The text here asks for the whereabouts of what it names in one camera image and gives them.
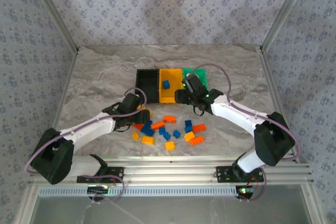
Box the aluminium side rail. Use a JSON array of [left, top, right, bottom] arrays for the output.
[[41, 48, 81, 163], [257, 46, 301, 163]]

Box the yellow plastic container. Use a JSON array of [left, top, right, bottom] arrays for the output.
[[158, 68, 184, 104]]

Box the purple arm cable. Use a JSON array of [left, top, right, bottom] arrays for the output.
[[25, 87, 148, 174], [190, 63, 302, 162]]

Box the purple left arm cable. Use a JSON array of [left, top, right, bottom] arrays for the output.
[[25, 87, 148, 174]]

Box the aluminium extrusion beam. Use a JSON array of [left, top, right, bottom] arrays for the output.
[[27, 155, 314, 186]]

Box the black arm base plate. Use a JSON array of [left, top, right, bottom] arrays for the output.
[[215, 165, 265, 184], [77, 166, 124, 184]]

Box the small circuit board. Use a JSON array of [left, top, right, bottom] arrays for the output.
[[235, 186, 255, 200], [88, 186, 110, 195]]

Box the green plastic container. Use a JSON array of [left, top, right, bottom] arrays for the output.
[[181, 68, 210, 92]]

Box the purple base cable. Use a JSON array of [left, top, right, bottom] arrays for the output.
[[237, 167, 268, 203], [78, 174, 145, 224]]

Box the grey slotted cable duct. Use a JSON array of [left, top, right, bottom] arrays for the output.
[[39, 185, 249, 198]]

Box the black plastic container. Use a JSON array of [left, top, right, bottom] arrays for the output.
[[135, 68, 161, 104]]

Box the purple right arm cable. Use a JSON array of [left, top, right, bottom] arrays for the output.
[[190, 63, 302, 162]]

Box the aluminium corner post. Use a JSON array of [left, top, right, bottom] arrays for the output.
[[26, 0, 80, 53], [261, 0, 314, 51]]

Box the long blue lego brick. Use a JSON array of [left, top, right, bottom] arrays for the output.
[[141, 125, 156, 137]]

